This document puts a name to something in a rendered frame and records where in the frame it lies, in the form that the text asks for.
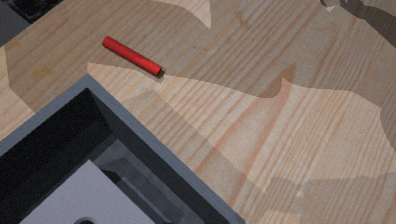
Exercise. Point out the red cylindrical peg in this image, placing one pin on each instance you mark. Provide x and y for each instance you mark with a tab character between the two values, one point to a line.
131	55

